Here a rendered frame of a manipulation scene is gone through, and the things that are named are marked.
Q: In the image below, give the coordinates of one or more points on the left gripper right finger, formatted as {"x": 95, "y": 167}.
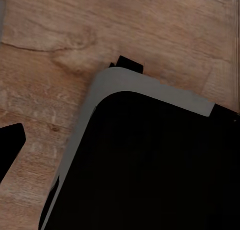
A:
{"x": 232, "y": 139}

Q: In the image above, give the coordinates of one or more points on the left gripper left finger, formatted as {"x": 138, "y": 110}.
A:
{"x": 12, "y": 139}

